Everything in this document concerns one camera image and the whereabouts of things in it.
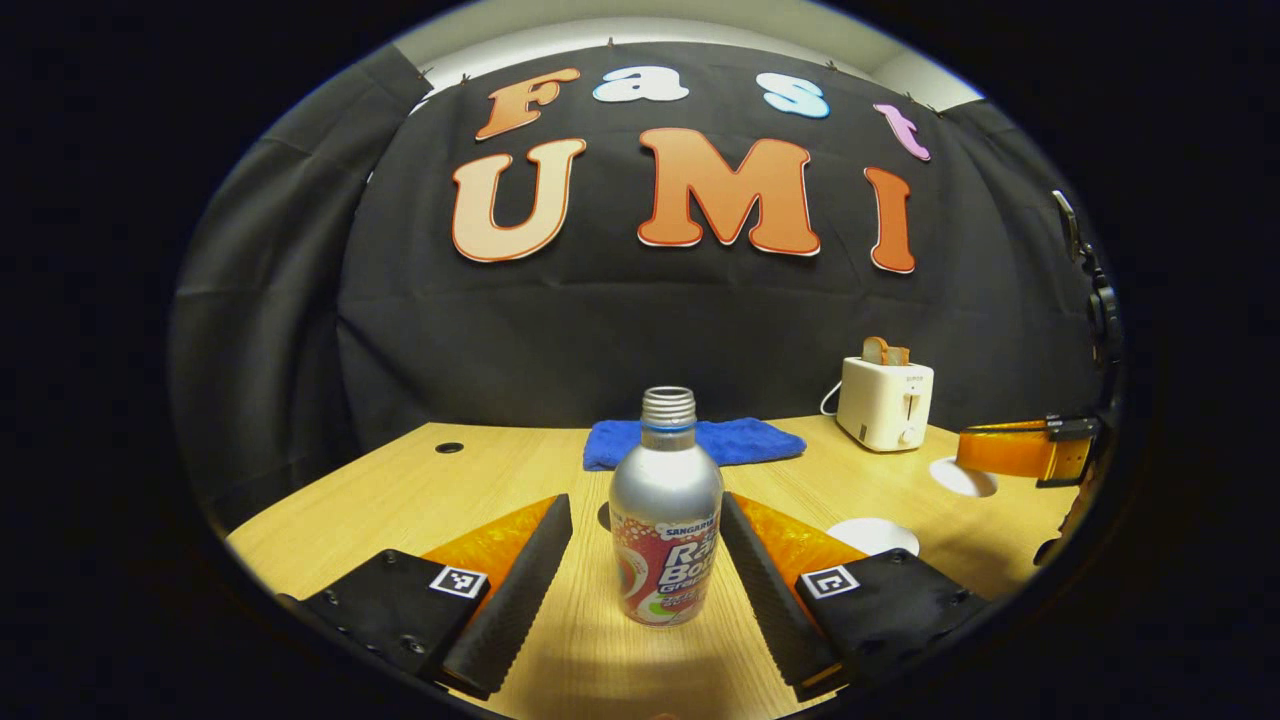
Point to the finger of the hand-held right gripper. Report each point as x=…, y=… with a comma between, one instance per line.
x=1010, y=452

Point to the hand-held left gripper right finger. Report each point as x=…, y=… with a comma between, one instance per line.
x=765, y=600

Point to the white teacup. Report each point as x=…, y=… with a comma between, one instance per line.
x=872, y=534

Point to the dark round coaster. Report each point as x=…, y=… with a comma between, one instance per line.
x=604, y=516

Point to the silver water bottle red label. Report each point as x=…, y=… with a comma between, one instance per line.
x=665, y=500

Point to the white toaster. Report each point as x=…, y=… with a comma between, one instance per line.
x=885, y=405

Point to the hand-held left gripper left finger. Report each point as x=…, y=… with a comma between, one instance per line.
x=520, y=600

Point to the brown toast slice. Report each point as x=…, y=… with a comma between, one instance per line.
x=875, y=351
x=899, y=356

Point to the blue towel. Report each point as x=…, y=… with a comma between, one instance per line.
x=750, y=440

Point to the black backdrop cloth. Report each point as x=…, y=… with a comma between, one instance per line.
x=650, y=330

